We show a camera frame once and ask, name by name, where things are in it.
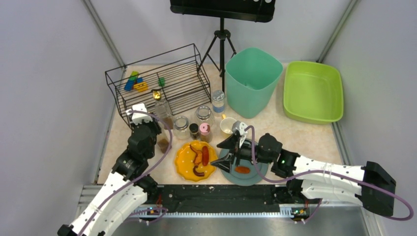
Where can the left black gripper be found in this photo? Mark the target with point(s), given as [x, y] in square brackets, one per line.
[151, 127]

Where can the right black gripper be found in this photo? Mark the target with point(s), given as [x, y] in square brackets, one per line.
[233, 151]

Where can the oil bottle gold cap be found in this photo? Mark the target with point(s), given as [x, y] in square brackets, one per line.
[162, 109]
[163, 141]

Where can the large clear glass jar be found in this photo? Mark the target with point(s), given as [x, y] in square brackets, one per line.
[204, 114]

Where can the blue label jar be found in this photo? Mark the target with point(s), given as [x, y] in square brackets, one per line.
[218, 102]

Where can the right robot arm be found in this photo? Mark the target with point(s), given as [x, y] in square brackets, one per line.
[369, 186]

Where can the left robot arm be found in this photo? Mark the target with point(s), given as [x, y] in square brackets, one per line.
[125, 189]

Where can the orange fried piece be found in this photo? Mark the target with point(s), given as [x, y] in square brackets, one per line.
[242, 170]

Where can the red sausage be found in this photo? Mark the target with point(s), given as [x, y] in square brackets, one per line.
[205, 155]

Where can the grey-blue plate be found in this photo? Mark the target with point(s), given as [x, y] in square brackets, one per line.
[244, 179]

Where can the pink lid spice jar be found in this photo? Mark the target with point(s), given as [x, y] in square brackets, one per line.
[205, 132]

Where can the cream yellow mug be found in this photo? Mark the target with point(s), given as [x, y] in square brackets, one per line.
[226, 125]

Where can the black lid spice jar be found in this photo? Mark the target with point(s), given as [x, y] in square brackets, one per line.
[194, 131]

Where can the yellow scalloped plate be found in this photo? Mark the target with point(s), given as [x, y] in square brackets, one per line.
[184, 161]

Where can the colourful toy blocks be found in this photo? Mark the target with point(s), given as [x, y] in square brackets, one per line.
[135, 82]

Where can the green toy block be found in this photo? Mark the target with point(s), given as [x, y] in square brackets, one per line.
[161, 82]

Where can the teal plastic bin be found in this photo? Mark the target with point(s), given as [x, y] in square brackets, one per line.
[251, 76]

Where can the black tripod stand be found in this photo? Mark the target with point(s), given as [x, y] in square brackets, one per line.
[223, 35]

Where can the green plastic tub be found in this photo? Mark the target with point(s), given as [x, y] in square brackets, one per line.
[313, 93]

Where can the black panel on tripod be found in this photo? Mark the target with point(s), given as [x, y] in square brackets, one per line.
[246, 10]

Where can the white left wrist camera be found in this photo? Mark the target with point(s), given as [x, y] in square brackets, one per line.
[138, 114]

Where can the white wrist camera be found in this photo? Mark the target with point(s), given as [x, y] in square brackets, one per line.
[138, 114]
[239, 128]

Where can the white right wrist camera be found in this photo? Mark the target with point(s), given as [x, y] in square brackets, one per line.
[239, 128]

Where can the black wire rack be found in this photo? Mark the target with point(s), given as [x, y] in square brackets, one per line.
[185, 87]

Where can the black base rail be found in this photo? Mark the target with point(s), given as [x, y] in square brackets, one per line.
[236, 202]

